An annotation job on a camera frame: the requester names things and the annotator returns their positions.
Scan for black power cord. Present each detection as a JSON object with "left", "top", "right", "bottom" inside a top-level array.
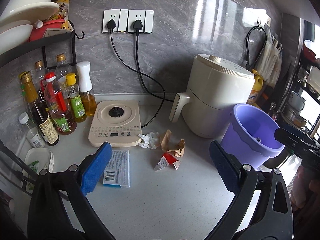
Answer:
[
  {"left": 132, "top": 20, "right": 166, "bottom": 128},
  {"left": 106, "top": 20, "right": 175, "bottom": 102}
]

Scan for cream kettle base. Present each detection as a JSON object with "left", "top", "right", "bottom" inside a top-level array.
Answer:
[{"left": 89, "top": 100, "right": 142, "bottom": 147}]

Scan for hanging plastic bags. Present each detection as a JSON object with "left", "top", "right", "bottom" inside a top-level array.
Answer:
[{"left": 255, "top": 27, "right": 283, "bottom": 88}]

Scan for white storage box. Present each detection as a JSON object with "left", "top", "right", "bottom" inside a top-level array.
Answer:
[{"left": 306, "top": 66, "right": 320, "bottom": 88}]

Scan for hanging black cable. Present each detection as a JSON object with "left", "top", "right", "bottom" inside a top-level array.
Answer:
[{"left": 245, "top": 26, "right": 267, "bottom": 68}]

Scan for white tissue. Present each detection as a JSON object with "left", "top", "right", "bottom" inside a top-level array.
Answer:
[{"left": 138, "top": 132, "right": 160, "bottom": 150}]

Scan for black storage shelf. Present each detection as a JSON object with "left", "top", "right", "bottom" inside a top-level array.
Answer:
[{"left": 280, "top": 40, "right": 320, "bottom": 140}]

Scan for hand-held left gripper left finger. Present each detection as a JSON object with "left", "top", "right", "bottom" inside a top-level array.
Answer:
[{"left": 27, "top": 142, "right": 115, "bottom": 240}]

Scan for clear gold-capped bottle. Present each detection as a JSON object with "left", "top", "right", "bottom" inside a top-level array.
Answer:
[{"left": 55, "top": 53, "right": 71, "bottom": 83}]

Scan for small barcode cardboard box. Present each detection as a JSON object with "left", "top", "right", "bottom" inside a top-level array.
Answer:
[{"left": 103, "top": 149, "right": 131, "bottom": 188}]

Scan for red plastic container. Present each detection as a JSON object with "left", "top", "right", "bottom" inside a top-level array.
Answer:
[{"left": 29, "top": 19, "right": 66, "bottom": 42}]

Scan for small white-capped clear bottle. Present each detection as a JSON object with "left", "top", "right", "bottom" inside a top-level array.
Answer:
[{"left": 19, "top": 112, "right": 45, "bottom": 148}]

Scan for yellow snack bag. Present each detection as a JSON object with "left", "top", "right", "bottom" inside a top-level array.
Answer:
[{"left": 49, "top": 0, "right": 70, "bottom": 30}]

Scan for black dish rack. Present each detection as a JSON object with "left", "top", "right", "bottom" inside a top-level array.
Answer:
[{"left": 0, "top": 12, "right": 84, "bottom": 200}]

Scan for red and white carton wrapper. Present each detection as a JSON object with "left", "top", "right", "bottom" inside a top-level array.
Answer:
[{"left": 154, "top": 152, "right": 180, "bottom": 171}]

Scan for white rectangular tray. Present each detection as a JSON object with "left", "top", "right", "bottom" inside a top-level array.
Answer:
[{"left": 22, "top": 148, "right": 55, "bottom": 190}]

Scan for white gold-rimmed plate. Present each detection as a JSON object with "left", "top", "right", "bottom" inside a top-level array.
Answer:
[{"left": 0, "top": 20, "right": 33, "bottom": 34}]

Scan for small glass bottle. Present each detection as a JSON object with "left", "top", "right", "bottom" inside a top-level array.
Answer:
[{"left": 269, "top": 102, "right": 278, "bottom": 120}]

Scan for cream air fryer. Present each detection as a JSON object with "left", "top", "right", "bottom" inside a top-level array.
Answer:
[{"left": 169, "top": 53, "right": 255, "bottom": 138}]

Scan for dark soy sauce bottle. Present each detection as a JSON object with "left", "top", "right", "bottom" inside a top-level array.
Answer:
[{"left": 19, "top": 71, "right": 60, "bottom": 146}]

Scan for red bowl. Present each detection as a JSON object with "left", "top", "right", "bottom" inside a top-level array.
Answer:
[{"left": 303, "top": 40, "right": 320, "bottom": 60}]

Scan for white-topped oil sprayer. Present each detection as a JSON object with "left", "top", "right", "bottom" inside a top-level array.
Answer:
[{"left": 76, "top": 61, "right": 97, "bottom": 117}]

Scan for yellow detergent bottle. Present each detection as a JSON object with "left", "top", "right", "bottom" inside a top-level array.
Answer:
[{"left": 246, "top": 69, "right": 264, "bottom": 105}]

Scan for steel pot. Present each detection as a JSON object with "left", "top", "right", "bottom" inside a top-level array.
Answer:
[{"left": 284, "top": 105, "right": 308, "bottom": 128}]

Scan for white wall socket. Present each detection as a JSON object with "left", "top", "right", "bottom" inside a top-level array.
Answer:
[
  {"left": 102, "top": 9, "right": 129, "bottom": 34},
  {"left": 127, "top": 9, "right": 154, "bottom": 34}
]

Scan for white enamel pot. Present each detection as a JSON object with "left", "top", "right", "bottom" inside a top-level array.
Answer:
[{"left": 289, "top": 91, "right": 306, "bottom": 110}]

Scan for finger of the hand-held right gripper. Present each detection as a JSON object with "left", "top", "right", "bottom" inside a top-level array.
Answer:
[{"left": 274, "top": 127, "right": 320, "bottom": 155}]

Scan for purple plastic bucket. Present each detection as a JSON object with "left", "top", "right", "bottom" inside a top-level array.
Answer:
[{"left": 221, "top": 103, "right": 285, "bottom": 168}]

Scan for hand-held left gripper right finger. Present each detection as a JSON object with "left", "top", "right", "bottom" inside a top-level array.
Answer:
[{"left": 205, "top": 141, "right": 293, "bottom": 240}]

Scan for large cream bowl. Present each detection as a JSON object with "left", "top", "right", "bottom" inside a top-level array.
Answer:
[{"left": 0, "top": 0, "right": 60, "bottom": 28}]

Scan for yellow-capped green label bottle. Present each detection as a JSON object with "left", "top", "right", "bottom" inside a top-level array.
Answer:
[{"left": 65, "top": 73, "right": 87, "bottom": 123}]

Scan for red-capped oil bottle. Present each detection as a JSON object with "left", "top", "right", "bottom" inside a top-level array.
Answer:
[{"left": 44, "top": 72, "right": 77, "bottom": 135}]

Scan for small brown paper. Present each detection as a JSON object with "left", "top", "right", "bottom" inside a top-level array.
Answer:
[{"left": 167, "top": 139, "right": 186, "bottom": 158}]

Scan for green sauce packet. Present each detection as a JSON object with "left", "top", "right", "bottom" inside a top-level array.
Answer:
[{"left": 27, "top": 160, "right": 40, "bottom": 173}]

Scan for person's right hand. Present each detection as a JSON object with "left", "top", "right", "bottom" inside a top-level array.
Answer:
[{"left": 291, "top": 166, "right": 320, "bottom": 210}]

